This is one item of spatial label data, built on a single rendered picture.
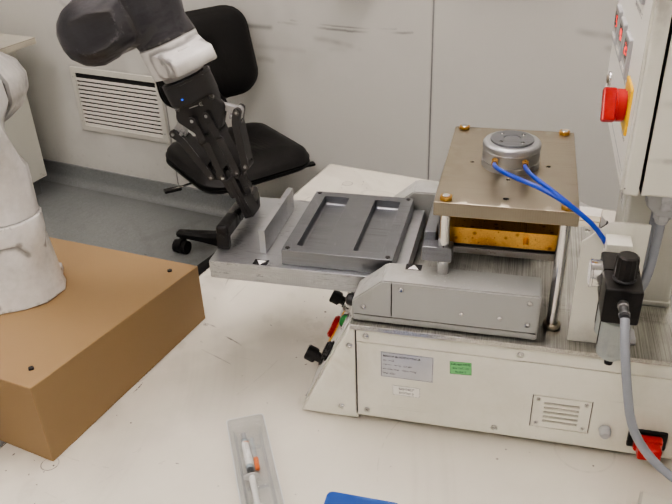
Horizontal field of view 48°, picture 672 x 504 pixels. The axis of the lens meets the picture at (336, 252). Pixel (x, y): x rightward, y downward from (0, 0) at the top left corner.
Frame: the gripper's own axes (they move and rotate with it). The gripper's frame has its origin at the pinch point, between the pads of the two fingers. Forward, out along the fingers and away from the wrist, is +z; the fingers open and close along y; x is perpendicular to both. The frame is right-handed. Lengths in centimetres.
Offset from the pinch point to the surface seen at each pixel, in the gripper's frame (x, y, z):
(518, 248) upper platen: 10.3, -40.0, 14.7
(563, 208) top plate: 13.5, -47.3, 8.8
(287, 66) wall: -171, 54, 14
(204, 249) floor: -147, 111, 68
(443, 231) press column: 13.6, -32.1, 8.0
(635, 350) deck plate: 16, -51, 30
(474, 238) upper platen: 10.6, -34.9, 11.5
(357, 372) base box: 17.2, -13.7, 25.0
